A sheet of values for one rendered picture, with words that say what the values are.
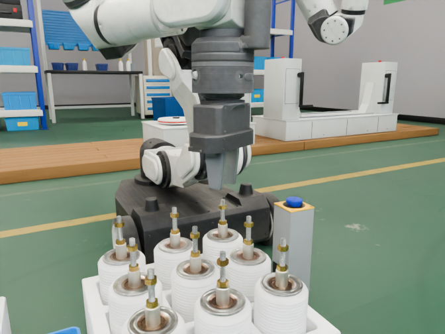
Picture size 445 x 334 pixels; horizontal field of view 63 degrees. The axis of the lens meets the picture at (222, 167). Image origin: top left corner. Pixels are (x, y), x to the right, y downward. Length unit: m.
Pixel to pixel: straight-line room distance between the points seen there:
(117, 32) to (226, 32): 0.19
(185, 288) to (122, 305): 0.11
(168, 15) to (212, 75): 0.10
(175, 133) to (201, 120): 2.25
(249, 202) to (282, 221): 0.39
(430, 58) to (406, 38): 0.53
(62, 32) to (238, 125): 6.13
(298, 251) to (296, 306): 0.27
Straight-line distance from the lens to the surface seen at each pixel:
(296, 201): 0.88
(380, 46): 6.80
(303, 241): 0.91
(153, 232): 1.12
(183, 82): 1.10
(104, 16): 0.63
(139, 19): 0.58
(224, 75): 0.48
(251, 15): 0.50
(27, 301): 1.22
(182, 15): 0.50
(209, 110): 0.49
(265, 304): 0.67
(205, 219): 1.17
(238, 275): 0.75
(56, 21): 6.60
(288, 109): 3.35
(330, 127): 3.62
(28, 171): 2.53
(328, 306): 1.11
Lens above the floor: 0.61
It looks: 13 degrees down
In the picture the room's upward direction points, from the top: straight up
